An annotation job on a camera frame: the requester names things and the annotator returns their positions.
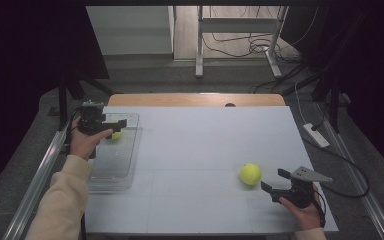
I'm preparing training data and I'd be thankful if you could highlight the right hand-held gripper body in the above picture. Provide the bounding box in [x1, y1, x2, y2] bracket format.
[270, 165, 334, 210]

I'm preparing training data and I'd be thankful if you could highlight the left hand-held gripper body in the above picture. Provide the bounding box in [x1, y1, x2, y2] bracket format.
[77, 100, 108, 137]

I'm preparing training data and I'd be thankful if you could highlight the clear plastic tray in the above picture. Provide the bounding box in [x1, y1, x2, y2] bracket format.
[87, 112, 143, 194]

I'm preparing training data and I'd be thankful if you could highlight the person's right hand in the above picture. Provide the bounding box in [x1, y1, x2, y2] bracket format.
[278, 186, 323, 232]

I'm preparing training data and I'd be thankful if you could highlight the person's left hand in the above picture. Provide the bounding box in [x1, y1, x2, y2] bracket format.
[69, 117, 114, 161]

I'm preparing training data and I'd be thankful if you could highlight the black metal stand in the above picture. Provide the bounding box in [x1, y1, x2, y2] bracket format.
[48, 71, 114, 132]
[311, 66, 351, 134]

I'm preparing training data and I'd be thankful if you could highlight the white power strip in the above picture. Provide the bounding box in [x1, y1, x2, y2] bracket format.
[302, 122, 331, 149]

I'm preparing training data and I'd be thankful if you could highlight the white table cover board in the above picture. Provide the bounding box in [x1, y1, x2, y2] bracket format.
[84, 105, 339, 234]

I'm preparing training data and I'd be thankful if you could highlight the black curtain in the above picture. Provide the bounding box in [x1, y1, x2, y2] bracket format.
[281, 0, 384, 186]
[0, 0, 110, 203]

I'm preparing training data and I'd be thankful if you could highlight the white cabinet panel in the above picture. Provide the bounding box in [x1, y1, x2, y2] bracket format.
[85, 5, 175, 56]

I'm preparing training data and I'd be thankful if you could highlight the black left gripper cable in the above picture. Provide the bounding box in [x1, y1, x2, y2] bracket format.
[64, 107, 83, 155]

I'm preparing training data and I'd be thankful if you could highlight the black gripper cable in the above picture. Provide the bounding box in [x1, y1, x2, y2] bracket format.
[313, 189, 327, 228]
[64, 107, 83, 155]

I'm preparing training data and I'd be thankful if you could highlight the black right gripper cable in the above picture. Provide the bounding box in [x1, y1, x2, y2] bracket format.
[313, 189, 327, 228]

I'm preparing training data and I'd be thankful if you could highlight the long black looping cable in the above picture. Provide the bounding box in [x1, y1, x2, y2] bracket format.
[301, 136, 371, 199]

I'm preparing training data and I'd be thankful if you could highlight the thin white cable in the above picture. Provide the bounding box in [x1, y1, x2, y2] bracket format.
[294, 82, 310, 125]

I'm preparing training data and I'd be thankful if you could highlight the silver metal floor rail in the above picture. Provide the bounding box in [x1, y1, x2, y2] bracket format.
[316, 103, 384, 240]
[2, 114, 78, 240]

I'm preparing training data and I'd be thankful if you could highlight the black floor cable bundle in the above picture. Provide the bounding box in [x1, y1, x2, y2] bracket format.
[249, 61, 324, 96]

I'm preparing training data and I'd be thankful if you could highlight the black floor cables tangle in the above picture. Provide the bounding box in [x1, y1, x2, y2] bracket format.
[201, 6, 303, 64]

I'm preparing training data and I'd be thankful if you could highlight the white metal desk frame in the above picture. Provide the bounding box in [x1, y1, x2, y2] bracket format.
[194, 5, 289, 79]

